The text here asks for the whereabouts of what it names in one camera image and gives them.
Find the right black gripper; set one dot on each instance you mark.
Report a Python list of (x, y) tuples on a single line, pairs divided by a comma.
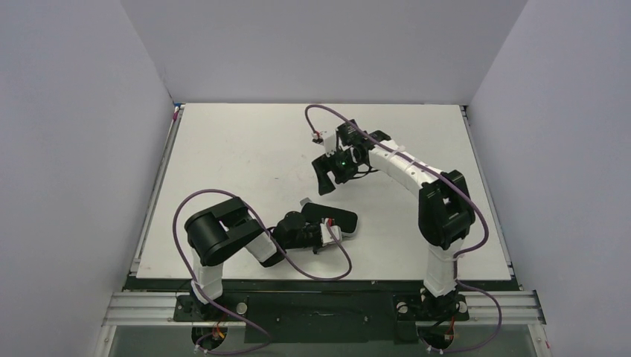
[(333, 167)]

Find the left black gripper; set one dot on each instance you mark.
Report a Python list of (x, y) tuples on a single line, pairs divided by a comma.
[(319, 232)]

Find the black umbrella case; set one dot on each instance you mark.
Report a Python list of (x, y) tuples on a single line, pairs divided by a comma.
[(347, 220)]

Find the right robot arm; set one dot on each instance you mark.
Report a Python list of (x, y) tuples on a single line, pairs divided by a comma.
[(444, 215)]

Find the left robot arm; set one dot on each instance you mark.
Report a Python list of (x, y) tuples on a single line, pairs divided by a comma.
[(219, 232)]

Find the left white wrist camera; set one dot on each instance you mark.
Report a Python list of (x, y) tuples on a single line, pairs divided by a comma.
[(330, 233)]

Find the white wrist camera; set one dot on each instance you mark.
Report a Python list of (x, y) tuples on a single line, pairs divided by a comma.
[(328, 140), (330, 233)]

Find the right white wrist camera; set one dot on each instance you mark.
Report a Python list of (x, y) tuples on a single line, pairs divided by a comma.
[(328, 140)]

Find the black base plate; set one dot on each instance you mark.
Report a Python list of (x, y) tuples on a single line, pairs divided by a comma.
[(327, 330)]

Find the aluminium rail frame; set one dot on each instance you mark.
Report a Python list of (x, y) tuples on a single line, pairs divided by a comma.
[(148, 309)]

